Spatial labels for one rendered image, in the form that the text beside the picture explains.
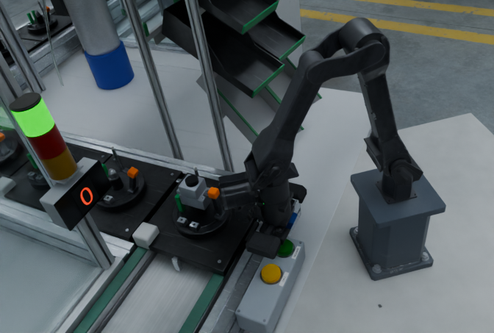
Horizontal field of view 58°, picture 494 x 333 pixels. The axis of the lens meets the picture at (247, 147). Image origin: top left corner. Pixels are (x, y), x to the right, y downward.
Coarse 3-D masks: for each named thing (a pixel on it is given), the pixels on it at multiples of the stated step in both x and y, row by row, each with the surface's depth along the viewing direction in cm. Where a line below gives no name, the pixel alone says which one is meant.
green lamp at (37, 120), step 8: (40, 104) 71; (16, 112) 70; (24, 112) 70; (32, 112) 70; (40, 112) 71; (48, 112) 73; (16, 120) 71; (24, 120) 70; (32, 120) 71; (40, 120) 72; (48, 120) 73; (24, 128) 72; (32, 128) 72; (40, 128) 72; (48, 128) 73; (32, 136) 73
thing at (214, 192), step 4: (212, 188) 99; (216, 188) 98; (204, 192) 100; (208, 192) 98; (212, 192) 98; (216, 192) 98; (208, 196) 99; (212, 196) 98; (216, 196) 98; (212, 200) 99; (216, 200) 99; (216, 204) 100; (220, 204) 101; (216, 208) 101; (220, 208) 102; (216, 212) 102; (220, 212) 102
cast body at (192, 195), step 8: (192, 176) 100; (184, 184) 100; (192, 184) 98; (200, 184) 99; (176, 192) 104; (184, 192) 100; (192, 192) 98; (200, 192) 100; (184, 200) 102; (192, 200) 100; (200, 200) 99; (208, 200) 101; (200, 208) 101
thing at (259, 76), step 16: (176, 16) 109; (208, 16) 114; (176, 32) 105; (192, 32) 102; (208, 32) 112; (224, 32) 114; (192, 48) 105; (208, 48) 102; (224, 48) 110; (240, 48) 112; (256, 48) 111; (224, 64) 107; (240, 64) 108; (256, 64) 110; (272, 64) 111; (240, 80) 105; (256, 80) 107
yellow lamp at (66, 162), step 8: (64, 152) 77; (40, 160) 77; (48, 160) 76; (56, 160) 76; (64, 160) 77; (72, 160) 79; (48, 168) 77; (56, 168) 77; (64, 168) 78; (72, 168) 79; (56, 176) 78; (64, 176) 79
